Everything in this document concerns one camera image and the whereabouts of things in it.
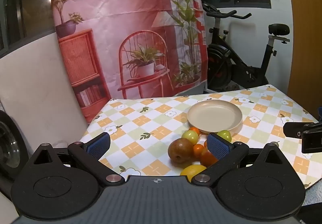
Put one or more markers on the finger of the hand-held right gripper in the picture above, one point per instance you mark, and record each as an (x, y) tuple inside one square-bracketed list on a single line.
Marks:
[(298, 129), (312, 143)]

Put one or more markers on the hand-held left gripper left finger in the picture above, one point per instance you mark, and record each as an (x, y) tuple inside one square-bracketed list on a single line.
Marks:
[(98, 145)]

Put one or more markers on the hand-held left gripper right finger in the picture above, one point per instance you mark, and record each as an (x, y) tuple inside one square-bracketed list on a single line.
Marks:
[(218, 146)]

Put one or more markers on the green apple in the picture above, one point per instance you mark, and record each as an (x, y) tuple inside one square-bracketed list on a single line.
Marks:
[(224, 134), (190, 136)]

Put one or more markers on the large orange persimmon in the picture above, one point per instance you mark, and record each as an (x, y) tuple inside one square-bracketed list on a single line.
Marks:
[(207, 158)]

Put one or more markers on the small tangerine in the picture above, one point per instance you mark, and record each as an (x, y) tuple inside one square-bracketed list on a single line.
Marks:
[(195, 129), (198, 150)]

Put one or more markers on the beige plate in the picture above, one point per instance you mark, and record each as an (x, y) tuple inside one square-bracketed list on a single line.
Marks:
[(213, 116)]

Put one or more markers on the yellow lemon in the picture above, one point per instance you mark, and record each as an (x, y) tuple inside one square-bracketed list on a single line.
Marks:
[(192, 171)]

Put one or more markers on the red-brown apple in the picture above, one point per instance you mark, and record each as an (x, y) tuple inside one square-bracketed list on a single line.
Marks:
[(178, 151)]

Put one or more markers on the checkered floral tablecloth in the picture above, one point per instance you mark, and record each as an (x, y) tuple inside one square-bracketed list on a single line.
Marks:
[(140, 123)]

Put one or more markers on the brown wooden door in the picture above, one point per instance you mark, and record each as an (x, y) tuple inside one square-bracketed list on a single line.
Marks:
[(307, 63)]

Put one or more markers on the black exercise bike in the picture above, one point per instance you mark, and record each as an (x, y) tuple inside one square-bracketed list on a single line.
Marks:
[(224, 63)]

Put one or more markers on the washing machine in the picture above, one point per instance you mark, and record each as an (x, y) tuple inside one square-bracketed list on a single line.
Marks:
[(10, 143)]

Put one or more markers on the pink printed backdrop cloth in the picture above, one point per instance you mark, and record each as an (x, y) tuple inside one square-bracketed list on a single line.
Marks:
[(125, 12)]

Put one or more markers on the dark framed window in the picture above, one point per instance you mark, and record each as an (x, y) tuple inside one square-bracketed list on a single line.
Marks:
[(30, 0)]

